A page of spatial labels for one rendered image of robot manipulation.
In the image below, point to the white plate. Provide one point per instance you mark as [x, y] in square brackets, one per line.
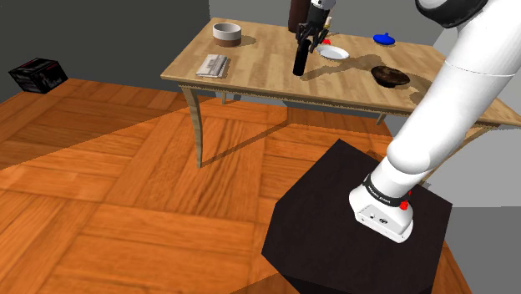
[333, 53]

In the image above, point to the black cylinder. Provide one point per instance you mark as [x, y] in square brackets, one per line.
[300, 61]

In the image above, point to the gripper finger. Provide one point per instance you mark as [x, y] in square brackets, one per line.
[299, 35]
[317, 40]

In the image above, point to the small red thing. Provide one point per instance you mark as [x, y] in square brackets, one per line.
[327, 41]

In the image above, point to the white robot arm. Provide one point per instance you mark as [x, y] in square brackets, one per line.
[456, 106]

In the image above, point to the blue lid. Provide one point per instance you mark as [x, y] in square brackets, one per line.
[384, 39]

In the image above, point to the white and brown bowl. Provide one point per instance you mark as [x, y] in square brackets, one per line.
[227, 34]

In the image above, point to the dark brown bowl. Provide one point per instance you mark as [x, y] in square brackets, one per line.
[390, 76]

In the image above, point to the dark brown vase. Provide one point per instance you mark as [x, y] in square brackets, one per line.
[295, 14]

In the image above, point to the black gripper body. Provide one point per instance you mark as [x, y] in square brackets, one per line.
[315, 18]

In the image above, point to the grey book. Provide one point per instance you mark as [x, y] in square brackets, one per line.
[211, 66]

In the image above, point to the dark robot stand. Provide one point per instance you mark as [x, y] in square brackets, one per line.
[325, 236]

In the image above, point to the wooden table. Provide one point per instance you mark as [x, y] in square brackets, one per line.
[264, 61]

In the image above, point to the black box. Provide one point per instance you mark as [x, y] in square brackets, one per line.
[38, 75]

